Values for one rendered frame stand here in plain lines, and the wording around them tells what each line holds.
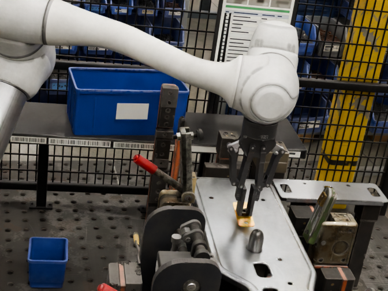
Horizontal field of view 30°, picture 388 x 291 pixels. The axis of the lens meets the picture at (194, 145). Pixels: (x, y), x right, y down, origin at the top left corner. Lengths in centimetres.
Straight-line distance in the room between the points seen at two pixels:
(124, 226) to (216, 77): 90
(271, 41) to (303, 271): 48
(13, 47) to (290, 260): 74
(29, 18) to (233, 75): 45
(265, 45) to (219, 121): 67
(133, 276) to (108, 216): 90
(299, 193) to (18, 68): 75
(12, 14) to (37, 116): 53
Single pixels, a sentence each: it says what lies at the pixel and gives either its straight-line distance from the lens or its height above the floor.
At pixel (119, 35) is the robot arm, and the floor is 141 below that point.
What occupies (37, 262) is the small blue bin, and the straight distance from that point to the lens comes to 185.
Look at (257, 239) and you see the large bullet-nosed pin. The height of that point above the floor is 103.
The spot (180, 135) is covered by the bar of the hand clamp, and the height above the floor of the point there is 120.
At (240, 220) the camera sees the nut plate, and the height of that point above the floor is 101.
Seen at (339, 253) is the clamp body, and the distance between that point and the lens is 172.
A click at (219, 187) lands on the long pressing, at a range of 180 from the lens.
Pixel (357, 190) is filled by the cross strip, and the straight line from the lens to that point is 194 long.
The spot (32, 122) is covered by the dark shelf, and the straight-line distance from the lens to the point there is 198.
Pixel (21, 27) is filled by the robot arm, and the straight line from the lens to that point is 154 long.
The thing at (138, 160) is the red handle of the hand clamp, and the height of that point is 114.
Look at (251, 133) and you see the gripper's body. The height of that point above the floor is 123.
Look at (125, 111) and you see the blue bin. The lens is 191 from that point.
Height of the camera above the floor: 185
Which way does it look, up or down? 25 degrees down
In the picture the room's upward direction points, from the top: 8 degrees clockwise
